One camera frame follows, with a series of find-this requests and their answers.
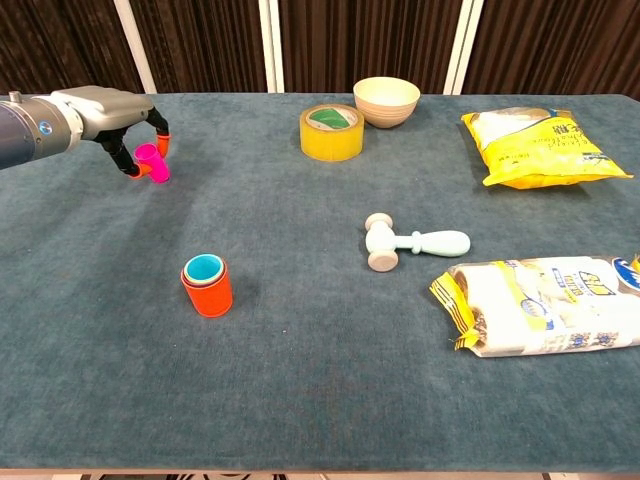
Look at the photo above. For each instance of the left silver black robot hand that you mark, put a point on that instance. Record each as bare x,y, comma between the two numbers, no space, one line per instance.
110,110

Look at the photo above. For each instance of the pink plastic cup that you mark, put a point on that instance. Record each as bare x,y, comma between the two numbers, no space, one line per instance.
157,167

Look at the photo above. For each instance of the light blue plastic cup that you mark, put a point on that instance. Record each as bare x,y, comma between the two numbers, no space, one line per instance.
202,267

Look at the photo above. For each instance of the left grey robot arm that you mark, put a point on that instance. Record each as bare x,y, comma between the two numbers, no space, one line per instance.
25,135

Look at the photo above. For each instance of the dark brown ribbed panel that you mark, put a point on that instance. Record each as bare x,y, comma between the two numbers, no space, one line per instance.
55,45
365,40
560,45
200,45

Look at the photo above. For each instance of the orange plastic cup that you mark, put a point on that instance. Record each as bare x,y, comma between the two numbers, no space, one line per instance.
210,300

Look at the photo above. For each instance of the yellow packing tape roll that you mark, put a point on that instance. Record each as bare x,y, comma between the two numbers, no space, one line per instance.
330,145

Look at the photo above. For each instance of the beige bowl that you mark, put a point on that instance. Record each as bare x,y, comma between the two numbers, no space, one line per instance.
385,112

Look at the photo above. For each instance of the teal table cloth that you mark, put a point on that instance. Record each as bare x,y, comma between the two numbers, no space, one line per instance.
320,375

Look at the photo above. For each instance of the pale blue toy hammer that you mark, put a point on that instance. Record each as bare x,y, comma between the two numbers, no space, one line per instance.
440,243

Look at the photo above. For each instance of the yellow snack bag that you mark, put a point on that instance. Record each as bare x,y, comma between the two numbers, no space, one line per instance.
540,150

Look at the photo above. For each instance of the white and yellow food package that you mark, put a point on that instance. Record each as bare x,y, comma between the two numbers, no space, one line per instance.
540,310

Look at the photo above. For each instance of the white partition post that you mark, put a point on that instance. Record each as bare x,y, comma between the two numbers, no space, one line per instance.
272,45
462,45
135,45

